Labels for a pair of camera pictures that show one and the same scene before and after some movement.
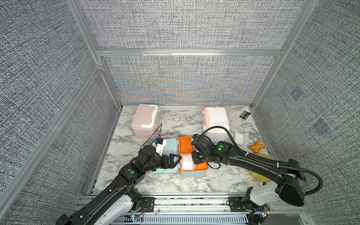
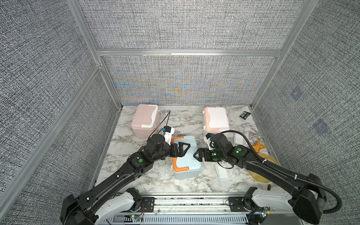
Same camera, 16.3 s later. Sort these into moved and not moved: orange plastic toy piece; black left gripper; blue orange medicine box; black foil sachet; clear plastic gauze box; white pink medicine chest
Moved: black left gripper; blue orange medicine box
Not moved: orange plastic toy piece; black foil sachet; clear plastic gauze box; white pink medicine chest
